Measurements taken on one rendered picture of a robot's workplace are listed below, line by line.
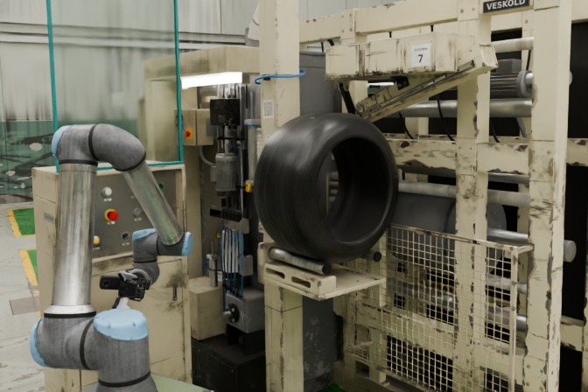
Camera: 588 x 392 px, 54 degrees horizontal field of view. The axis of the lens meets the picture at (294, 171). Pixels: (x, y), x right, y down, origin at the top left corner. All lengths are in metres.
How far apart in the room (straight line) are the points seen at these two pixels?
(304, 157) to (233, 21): 10.12
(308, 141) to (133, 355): 0.94
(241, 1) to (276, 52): 9.81
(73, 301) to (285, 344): 1.13
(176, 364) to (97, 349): 1.05
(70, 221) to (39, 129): 9.19
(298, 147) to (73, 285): 0.89
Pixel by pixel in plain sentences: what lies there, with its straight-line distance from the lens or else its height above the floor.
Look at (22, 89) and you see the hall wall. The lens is 11.10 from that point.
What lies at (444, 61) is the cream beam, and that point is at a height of 1.67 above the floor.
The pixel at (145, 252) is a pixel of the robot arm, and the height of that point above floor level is 0.97.
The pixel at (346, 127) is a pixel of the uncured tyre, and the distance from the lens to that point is 2.21.
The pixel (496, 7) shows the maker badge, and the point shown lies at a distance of 2.47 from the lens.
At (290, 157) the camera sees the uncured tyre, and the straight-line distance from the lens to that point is 2.12.
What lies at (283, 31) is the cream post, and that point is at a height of 1.83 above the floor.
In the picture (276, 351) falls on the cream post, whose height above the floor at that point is 0.43.
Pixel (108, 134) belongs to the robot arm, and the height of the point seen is 1.44.
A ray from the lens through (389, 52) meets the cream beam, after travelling 2.37.
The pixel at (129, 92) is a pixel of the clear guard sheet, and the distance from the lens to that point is 2.56.
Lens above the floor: 1.50
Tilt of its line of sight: 6 degrees down
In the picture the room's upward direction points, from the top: 1 degrees counter-clockwise
